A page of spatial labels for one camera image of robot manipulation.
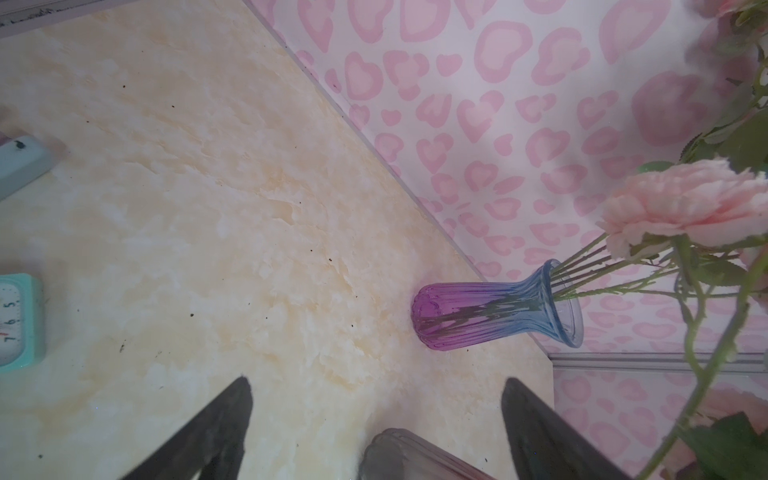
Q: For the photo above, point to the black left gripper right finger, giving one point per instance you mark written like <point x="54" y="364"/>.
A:
<point x="543" y="446"/>

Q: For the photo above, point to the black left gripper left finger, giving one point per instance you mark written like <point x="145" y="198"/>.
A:
<point x="210" y="446"/>

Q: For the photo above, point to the dark red glass vase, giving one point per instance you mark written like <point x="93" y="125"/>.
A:
<point x="399" y="454"/>

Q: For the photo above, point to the purple gradient glass vase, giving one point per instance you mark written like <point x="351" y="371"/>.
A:
<point x="450" y="316"/>

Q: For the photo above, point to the pink peony stem with leaves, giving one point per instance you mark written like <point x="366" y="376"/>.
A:
<point x="708" y="223"/>

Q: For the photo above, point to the large pink peony stem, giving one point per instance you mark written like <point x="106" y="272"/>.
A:
<point x="600" y="270"/>

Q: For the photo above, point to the pink peony stem pile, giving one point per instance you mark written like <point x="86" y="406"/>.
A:
<point x="738" y="33"/>

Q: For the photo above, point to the small mint alarm clock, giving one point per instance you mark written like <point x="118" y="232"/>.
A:
<point x="22" y="321"/>

